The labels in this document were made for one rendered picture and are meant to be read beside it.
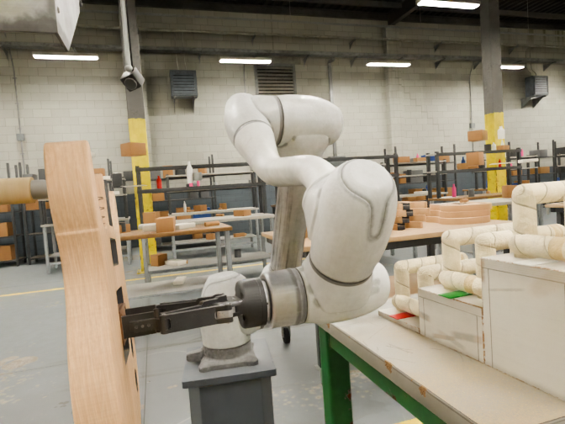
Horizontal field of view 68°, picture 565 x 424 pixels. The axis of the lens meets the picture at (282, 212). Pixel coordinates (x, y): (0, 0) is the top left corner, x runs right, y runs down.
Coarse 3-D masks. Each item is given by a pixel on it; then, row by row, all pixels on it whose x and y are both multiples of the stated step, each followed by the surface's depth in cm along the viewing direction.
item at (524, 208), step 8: (512, 200) 64; (520, 200) 62; (528, 200) 62; (512, 208) 64; (520, 208) 62; (528, 208) 62; (520, 216) 62; (528, 216) 62; (536, 216) 62; (520, 224) 62; (528, 224) 62; (536, 224) 62; (520, 232) 63; (528, 232) 62; (536, 232) 62; (520, 256) 63; (528, 256) 62
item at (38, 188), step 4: (32, 180) 52; (36, 180) 52; (40, 180) 52; (44, 180) 52; (32, 184) 51; (36, 184) 51; (40, 184) 51; (44, 184) 51; (32, 188) 51; (36, 188) 51; (40, 188) 51; (44, 188) 51; (32, 192) 51; (36, 192) 51; (40, 192) 51; (44, 192) 51; (32, 196) 51; (36, 196) 51; (40, 196) 52; (44, 196) 52
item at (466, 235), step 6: (462, 228) 80; (468, 228) 80; (474, 228) 80; (480, 228) 80; (486, 228) 80; (492, 228) 81; (498, 228) 81; (504, 228) 81; (510, 228) 82; (444, 234) 78; (450, 234) 78; (456, 234) 77; (462, 234) 78; (468, 234) 78; (474, 234) 79; (462, 240) 78; (468, 240) 78; (474, 240) 79
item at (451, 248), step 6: (444, 240) 78; (450, 240) 77; (456, 240) 77; (444, 246) 78; (450, 246) 77; (456, 246) 77; (444, 252) 78; (450, 252) 77; (456, 252) 77; (444, 258) 78; (450, 258) 78; (456, 258) 77; (444, 264) 79; (450, 264) 78; (456, 264) 77; (450, 270) 78; (456, 270) 77; (444, 288) 79; (450, 288) 78
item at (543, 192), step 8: (520, 184) 63; (528, 184) 63; (536, 184) 63; (544, 184) 63; (552, 184) 64; (560, 184) 64; (512, 192) 64; (520, 192) 62; (528, 192) 62; (536, 192) 62; (544, 192) 63; (552, 192) 63; (560, 192) 64; (536, 200) 62; (544, 200) 63; (552, 200) 64; (560, 200) 65
